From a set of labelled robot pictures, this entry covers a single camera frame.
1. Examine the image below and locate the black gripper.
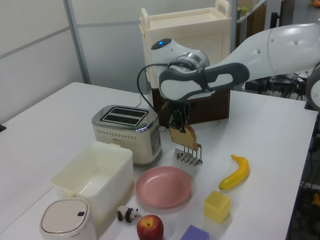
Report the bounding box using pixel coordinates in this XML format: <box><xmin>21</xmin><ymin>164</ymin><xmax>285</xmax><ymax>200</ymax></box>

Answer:
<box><xmin>166</xmin><ymin>99</ymin><xmax>192</xmax><ymax>133</ymax></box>

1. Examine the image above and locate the brown crust bread slice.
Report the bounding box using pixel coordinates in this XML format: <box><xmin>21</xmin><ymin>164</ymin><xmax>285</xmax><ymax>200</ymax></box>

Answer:
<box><xmin>168</xmin><ymin>124</ymin><xmax>197</xmax><ymax>148</ymax></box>

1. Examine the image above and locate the chrome and cream toaster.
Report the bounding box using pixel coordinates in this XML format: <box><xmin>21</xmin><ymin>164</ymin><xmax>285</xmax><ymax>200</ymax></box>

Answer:
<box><xmin>91</xmin><ymin>104</ymin><xmax>163</xmax><ymax>167</ymax></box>

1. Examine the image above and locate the metal toast rack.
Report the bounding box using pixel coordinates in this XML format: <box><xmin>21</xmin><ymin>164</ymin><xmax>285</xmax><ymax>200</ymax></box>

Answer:
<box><xmin>174</xmin><ymin>143</ymin><xmax>204</xmax><ymax>166</ymax></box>

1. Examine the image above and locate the dark brown base box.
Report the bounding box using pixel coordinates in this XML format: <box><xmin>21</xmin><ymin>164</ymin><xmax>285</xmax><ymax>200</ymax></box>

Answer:
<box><xmin>151</xmin><ymin>86</ymin><xmax>231</xmax><ymax>129</ymax></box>

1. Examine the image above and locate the pink plate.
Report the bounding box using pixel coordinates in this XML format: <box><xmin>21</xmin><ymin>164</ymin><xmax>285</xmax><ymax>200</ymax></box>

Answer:
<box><xmin>135</xmin><ymin>166</ymin><xmax>193</xmax><ymax>210</ymax></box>

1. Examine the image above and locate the yellow banana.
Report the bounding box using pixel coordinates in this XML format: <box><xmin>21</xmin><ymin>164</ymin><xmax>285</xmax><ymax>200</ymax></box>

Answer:
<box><xmin>218</xmin><ymin>154</ymin><xmax>250</xmax><ymax>191</ymax></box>

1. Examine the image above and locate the yellow foam cube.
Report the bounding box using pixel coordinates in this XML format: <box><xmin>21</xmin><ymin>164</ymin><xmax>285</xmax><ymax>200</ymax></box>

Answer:
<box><xmin>204</xmin><ymin>189</ymin><xmax>231</xmax><ymax>224</ymax></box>

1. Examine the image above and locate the cream toy cabinet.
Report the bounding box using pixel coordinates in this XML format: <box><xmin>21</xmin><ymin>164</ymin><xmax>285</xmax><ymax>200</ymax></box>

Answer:
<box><xmin>139</xmin><ymin>0</ymin><xmax>232</xmax><ymax>91</ymax></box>

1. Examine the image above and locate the cream plastic tub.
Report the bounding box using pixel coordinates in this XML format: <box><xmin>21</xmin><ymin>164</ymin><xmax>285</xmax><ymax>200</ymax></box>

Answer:
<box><xmin>50</xmin><ymin>141</ymin><xmax>134</xmax><ymax>221</ymax></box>

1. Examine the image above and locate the panda figurine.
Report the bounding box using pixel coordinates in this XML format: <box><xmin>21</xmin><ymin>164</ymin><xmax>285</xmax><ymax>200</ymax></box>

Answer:
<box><xmin>116</xmin><ymin>205</ymin><xmax>143</xmax><ymax>223</ymax></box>

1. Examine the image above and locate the red apple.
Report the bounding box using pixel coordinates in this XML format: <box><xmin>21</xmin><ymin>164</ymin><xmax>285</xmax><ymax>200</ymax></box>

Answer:
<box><xmin>136</xmin><ymin>214</ymin><xmax>165</xmax><ymax>240</ymax></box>

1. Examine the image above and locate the purple foam cube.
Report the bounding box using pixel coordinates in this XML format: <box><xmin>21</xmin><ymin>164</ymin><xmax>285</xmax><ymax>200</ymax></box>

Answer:
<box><xmin>179</xmin><ymin>224</ymin><xmax>210</xmax><ymax>240</ymax></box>

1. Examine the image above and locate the wooden shelf unit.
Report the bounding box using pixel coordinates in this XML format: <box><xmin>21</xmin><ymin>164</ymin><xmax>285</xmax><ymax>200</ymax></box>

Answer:
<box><xmin>236</xmin><ymin>0</ymin><xmax>267</xmax><ymax>48</ymax></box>

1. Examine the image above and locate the black table clamp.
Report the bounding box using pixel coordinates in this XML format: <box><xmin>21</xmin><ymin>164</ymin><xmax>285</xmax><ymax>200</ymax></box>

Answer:
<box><xmin>303</xmin><ymin>99</ymin><xmax>318</xmax><ymax>111</ymax></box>

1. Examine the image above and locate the small cream lidded bin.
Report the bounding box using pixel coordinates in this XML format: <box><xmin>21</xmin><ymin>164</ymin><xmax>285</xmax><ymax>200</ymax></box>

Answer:
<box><xmin>39</xmin><ymin>197</ymin><xmax>97</xmax><ymax>240</ymax></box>

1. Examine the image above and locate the white toaster power cord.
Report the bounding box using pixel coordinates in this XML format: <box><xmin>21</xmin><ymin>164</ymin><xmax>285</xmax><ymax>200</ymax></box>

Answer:
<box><xmin>136</xmin><ymin>92</ymin><xmax>151</xmax><ymax>110</ymax></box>

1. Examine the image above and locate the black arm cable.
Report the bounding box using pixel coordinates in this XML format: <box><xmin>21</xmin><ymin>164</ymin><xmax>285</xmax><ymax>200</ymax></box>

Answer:
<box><xmin>136</xmin><ymin>63</ymin><xmax>211</xmax><ymax>113</ymax></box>

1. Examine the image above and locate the black cable tangle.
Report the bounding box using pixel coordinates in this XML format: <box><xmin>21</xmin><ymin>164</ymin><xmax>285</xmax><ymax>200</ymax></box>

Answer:
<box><xmin>244</xmin><ymin>72</ymin><xmax>310</xmax><ymax>101</ymax></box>

